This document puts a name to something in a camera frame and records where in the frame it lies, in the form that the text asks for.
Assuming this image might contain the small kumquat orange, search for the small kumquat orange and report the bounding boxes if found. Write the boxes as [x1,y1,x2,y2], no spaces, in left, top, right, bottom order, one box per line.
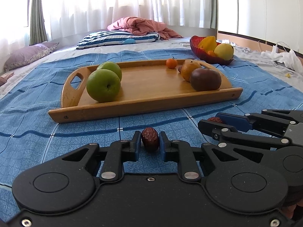
[166,58,178,69]

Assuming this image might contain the green drape left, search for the green drape left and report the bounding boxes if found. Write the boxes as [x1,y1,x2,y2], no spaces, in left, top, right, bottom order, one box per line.
[29,0,47,45]

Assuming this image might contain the wooden serving tray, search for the wooden serving tray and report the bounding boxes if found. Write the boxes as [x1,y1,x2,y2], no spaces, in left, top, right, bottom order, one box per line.
[48,59,243,123]

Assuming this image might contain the white bed sheet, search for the white bed sheet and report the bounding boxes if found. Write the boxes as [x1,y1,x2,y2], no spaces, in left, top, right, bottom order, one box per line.
[1,38,302,98]

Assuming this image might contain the large green apple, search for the large green apple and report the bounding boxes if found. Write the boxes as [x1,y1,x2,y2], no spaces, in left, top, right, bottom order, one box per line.
[86,69,121,103]

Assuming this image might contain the small orange in bowl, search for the small orange in bowl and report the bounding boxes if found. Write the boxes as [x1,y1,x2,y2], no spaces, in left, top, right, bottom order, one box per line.
[207,50,216,57]

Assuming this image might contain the blue white striped pillow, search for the blue white striped pillow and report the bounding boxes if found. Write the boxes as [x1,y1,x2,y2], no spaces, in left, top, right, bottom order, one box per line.
[76,30,160,50]

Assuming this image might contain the dark purple round fruit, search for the dark purple round fruit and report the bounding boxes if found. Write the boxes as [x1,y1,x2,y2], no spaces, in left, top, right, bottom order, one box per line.
[190,68,222,91]

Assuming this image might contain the white sheer curtain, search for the white sheer curtain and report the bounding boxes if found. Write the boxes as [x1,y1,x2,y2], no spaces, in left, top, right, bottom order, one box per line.
[1,0,211,57]

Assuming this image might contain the clothes pile left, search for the clothes pile left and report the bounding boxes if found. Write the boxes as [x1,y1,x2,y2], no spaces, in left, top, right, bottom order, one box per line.
[0,72,14,86]

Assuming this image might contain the white clothes pile right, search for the white clothes pile right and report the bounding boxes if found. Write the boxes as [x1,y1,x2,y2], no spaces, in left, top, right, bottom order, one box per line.
[260,44,303,75]

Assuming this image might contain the green drape right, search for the green drape right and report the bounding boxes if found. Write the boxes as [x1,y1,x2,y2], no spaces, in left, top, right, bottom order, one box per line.
[211,0,218,29]

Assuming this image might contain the yellow lemon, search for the yellow lemon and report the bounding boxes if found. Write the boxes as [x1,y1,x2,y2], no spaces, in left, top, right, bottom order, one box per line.
[214,44,234,61]

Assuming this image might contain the yellow starfruit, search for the yellow starfruit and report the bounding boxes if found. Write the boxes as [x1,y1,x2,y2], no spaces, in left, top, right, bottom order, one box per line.
[198,36,217,52]

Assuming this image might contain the green drape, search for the green drape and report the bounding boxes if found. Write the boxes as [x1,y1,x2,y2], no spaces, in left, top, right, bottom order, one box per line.
[211,0,218,29]
[29,0,47,45]

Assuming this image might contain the red glass fruit bowl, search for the red glass fruit bowl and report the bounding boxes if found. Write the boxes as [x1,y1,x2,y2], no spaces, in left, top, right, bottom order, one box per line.
[190,35,234,66]

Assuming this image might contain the large orange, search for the large orange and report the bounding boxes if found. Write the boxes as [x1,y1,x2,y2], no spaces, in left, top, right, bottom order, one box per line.
[180,60,201,82]

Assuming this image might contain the small green apple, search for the small green apple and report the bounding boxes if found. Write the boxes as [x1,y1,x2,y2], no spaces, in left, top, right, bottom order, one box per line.
[97,61,122,80]

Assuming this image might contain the person right hand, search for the person right hand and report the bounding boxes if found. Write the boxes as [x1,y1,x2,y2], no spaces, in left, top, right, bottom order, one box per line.
[281,199,303,219]

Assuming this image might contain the pink crumpled quilt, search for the pink crumpled quilt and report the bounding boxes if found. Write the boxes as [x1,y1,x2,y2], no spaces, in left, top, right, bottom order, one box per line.
[107,16,182,40]

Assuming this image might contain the purple floral pillow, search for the purple floral pillow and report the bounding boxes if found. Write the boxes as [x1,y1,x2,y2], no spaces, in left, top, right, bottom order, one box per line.
[3,42,59,72]

